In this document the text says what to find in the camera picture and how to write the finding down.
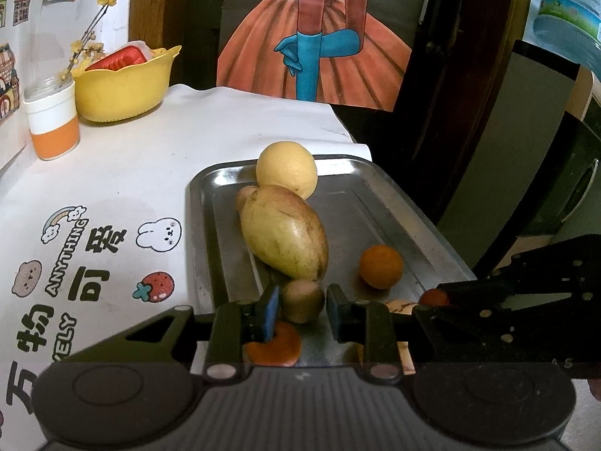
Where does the large tan orange fruit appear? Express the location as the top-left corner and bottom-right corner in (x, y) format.
(385, 299), (418, 376)

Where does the small orange tangerine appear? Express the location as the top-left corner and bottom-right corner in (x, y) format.
(246, 321), (302, 368)
(359, 244), (405, 290)

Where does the small brown walnut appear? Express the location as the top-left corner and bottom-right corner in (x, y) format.
(280, 280), (325, 324)

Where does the metal tray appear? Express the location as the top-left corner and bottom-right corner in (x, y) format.
(187, 154), (478, 370)

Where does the dark grey chair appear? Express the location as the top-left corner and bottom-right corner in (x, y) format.
(438, 41), (600, 277)

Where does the yellow mango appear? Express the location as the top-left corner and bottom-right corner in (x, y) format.
(239, 185), (329, 281)

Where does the small tan fruit in tray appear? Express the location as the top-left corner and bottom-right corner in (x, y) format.
(235, 185), (258, 213)

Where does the round yellow fruit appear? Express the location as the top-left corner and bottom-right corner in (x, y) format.
(256, 142), (318, 200)

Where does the yellow plastic bowl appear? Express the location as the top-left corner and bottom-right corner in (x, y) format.
(73, 46), (181, 122)

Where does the white orange cup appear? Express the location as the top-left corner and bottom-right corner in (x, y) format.
(23, 76), (80, 161)

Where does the red packet in bowl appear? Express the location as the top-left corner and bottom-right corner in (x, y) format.
(86, 41), (165, 71)

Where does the water bottle green label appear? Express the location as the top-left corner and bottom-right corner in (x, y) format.
(522, 0), (600, 76)

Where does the yellow flower twig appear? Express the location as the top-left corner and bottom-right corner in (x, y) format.
(59, 0), (117, 83)

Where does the orange dress girl poster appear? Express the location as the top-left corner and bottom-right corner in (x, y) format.
(216, 0), (426, 112)

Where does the colourful houses drawing sheet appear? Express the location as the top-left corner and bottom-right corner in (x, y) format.
(1, 0), (32, 167)

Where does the brown wooden frame post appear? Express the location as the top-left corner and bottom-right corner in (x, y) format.
(128, 0), (166, 48)

